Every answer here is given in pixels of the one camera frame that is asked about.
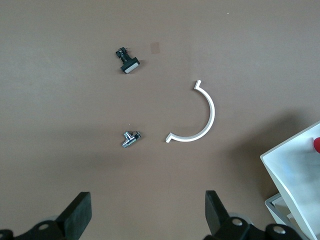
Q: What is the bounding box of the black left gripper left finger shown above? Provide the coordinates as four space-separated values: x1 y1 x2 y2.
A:
0 191 93 240

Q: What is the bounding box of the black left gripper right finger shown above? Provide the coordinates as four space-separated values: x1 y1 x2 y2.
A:
203 190 308 240

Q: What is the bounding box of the red mushroom push button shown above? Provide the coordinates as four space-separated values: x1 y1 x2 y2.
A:
311 136 320 155

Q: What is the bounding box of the black square push button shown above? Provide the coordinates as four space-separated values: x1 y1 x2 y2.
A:
115 46 141 75

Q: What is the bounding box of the small metal knob upper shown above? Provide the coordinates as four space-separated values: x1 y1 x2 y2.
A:
121 130 142 149

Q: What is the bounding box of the white semicircular bracket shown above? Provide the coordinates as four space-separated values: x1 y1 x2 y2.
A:
164 79 216 144

